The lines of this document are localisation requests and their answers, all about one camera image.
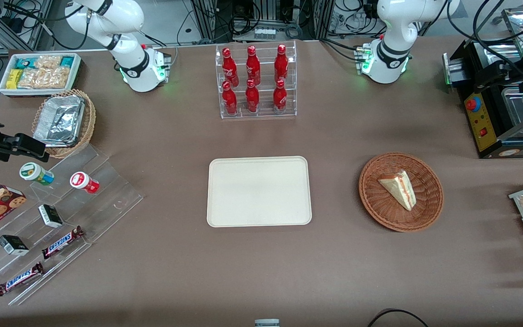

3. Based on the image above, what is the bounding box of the triangular sandwich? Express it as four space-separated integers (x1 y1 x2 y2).
377 169 418 212

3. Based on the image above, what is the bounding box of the beige rectangular tray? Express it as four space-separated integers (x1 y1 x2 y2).
206 155 313 228

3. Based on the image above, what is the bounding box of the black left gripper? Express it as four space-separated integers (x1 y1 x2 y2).
480 58 523 90

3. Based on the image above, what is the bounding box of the green lid cup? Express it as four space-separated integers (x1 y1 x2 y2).
19 162 55 186

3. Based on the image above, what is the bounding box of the clear acrylic stepped display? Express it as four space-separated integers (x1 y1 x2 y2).
0 144 144 306

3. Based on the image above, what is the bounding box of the round brown wicker basket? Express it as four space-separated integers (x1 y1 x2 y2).
358 152 444 233

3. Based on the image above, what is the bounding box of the light wicker basket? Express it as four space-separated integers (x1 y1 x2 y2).
31 89 97 159

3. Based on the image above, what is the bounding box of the white snack bin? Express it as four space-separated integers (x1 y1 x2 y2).
0 53 82 97

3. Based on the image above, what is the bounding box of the aluminium frame post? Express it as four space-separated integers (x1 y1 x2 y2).
192 0 226 44

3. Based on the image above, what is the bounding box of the black floor cable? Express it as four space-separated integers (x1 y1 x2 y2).
367 308 430 327

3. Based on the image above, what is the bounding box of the red cola bottle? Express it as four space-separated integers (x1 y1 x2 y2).
245 79 261 114
222 47 239 88
274 44 289 83
222 81 238 115
273 79 288 114
246 45 262 86

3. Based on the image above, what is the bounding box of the small clear cracker bag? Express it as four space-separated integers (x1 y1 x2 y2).
34 55 63 69

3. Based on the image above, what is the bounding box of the Snickers bar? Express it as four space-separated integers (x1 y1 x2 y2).
0 262 44 297
41 225 85 260

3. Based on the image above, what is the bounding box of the stack of foil trays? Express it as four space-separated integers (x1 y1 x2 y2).
33 95 85 147

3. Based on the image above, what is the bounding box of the black food warmer machine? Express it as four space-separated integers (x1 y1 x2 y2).
442 6 523 159

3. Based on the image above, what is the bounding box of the small black white box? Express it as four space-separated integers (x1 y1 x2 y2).
0 234 30 256
38 204 64 229

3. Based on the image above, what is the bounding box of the clear acrylic bottle rack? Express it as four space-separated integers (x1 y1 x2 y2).
215 40 298 120

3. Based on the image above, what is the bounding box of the large clear cracker bag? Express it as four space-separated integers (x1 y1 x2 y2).
18 66 70 90

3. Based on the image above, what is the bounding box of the red lid cup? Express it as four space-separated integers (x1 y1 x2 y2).
69 171 100 194

